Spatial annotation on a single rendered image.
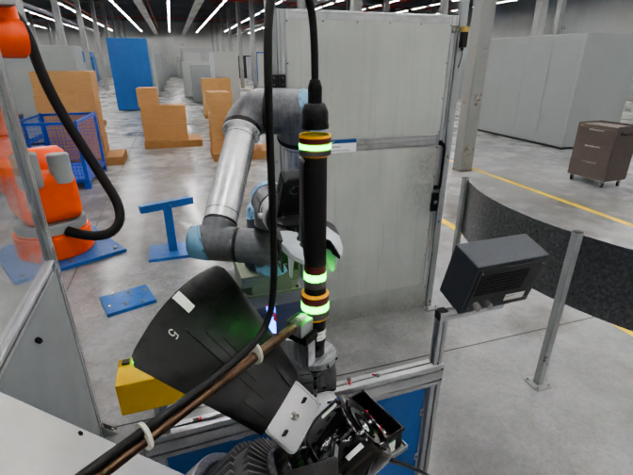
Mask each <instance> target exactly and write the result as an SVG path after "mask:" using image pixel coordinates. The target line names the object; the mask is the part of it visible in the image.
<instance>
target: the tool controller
mask: <svg viewBox="0 0 633 475"><path fill-rule="evenodd" d="M549 256H550V254H549V253H548V252H547V251H546V250H544V249H543V248H542V247H541V246H540V245H539V244H537V243H536V242H535V241H534V240H533V239H532V238H530V237H529V236H528V235H527V234H521V235H515V236H508V237H498V238H491V239H485V240H479V241H473V242H467V243H461V244H457V245H456V246H455V249H454V252H453V255H452V256H451V259H450V262H449V264H448V267H447V270H446V274H445V277H444V280H443V283H442V284H441V287H440V291H441V292H442V293H443V294H444V296H445V297H446V299H447V300H448V301H449V303H450V304H451V305H452V306H453V308H455V309H456V310H457V313H458V314H461V313H465V312H470V311H476V312H478V311H480V310H481V309H483V308H486V309H490V308H492V307H493V306H497V305H501V304H505V303H513V302H518V301H523V300H525V299H526V298H527V296H528V294H529V292H530V291H531V289H532V287H533V286H534V284H535V282H536V280H537V278H538V276H539V275H540V273H541V271H542V269H543V267H544V265H545V263H546V261H547V259H548V258H549Z"/></svg>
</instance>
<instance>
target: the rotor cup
mask: <svg viewBox="0 0 633 475"><path fill-rule="evenodd" d="M335 403H336V406H335V407H334V409H333V410H332V411H331V412H330V413H329V414H328V415H327V416H326V417H324V418H322V415H323V414H324V413H325V412H326V411H328V410H329V409H330V408H331V407H332V406H333V405H334V404H335ZM359 420H362V421H364V422H365V423H366V424H367V426H368V429H369V432H367V431H366V430H365V429H364V428H363V426H362V425H361V423H360V421H359ZM333 441H335V444H337V446H338V456H337V459H338V461H341V466H340V469H338V473H340V474H342V475H375V474H376V473H377V472H378V471H379V470H380V469H381V468H382V467H383V466H385V465H386V464H387V463H388V462H389V460H390V459H391V457H392V453H391V449H390V446H389V444H388V442H387V440H386V438H385V437H384V435H383V433H382V432H381V430H380V428H379V427H378V425H377V424H376V423H375V421H374V420H373V419H372V418H371V416H370V415H369V414H368V413H367V412H366V411H365V410H364V408H363V407H362V406H361V405H360V404H358V403H357V402H356V401H355V400H354V399H352V398H351V397H349V396H347V395H344V394H341V395H339V396H337V397H336V398H335V399H334V400H333V401H332V402H331V403H330V404H329V405H328V406H326V407H325V408H324V409H323V410H322V411H321V412H320V413H319V414H318V415H317V416H316V417H315V419H314V421H313V422H312V424H311V426H310V428H309V430H308V432H307V434H306V435H305V437H304V438H303V440H302V442H301V444H300V447H299V448H298V450H297V451H296V452H295V453H294V455H293V457H292V456H290V455H289V454H288V453H287V452H286V451H284V450H283V449H282V448H281V447H280V446H279V445H276V457H277V462H278V465H279V468H280V470H281V472H285V471H288V470H291V469H295V468H299V467H305V466H308V465H311V464H314V463H317V462H320V461H323V460H325V459H328V458H331V455H332V448H333ZM360 443H361V444H362V445H363V446H364V447H363V448H362V449H361V450H360V451H358V452H357V453H356V454H355V455H354V456H353V457H352V458H351V459H350V460H348V459H347V458H346V456H347V455H348V454H349V453H350V452H351V451H352V450H353V449H354V448H356V447H357V446H358V445H359V444H360Z"/></svg>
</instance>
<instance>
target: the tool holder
mask: <svg viewBox="0 0 633 475"><path fill-rule="evenodd" d="M299 314H301V313H300V312H297V313H296V314H294V315H293V316H291V317H290V318H289V319H287V320H286V321H285V322H286V326H288V325H289V324H290V323H295V325H296V327H297V331H296V332H295V333H294V334H293V335H291V336H290V337H288V338H289V339H291V340H293V341H294V360H295V362H296V364H297V365H298V366H299V367H301V368H302V369H306V370H310V371H321V370H324V369H328V368H330V367H331V366H332V365H333V364H334V362H335V360H337V357H336V349H335V347H334V345H333V344H331V343H330V342H328V341H325V353H324V354H323V355H322V356H320V357H318V358H315V339H316V338H317V329H315V328H313V318H311V317H309V316H308V318H306V319H305V320H303V321H298V320H296V319H295V317H297V316H298V315H299Z"/></svg>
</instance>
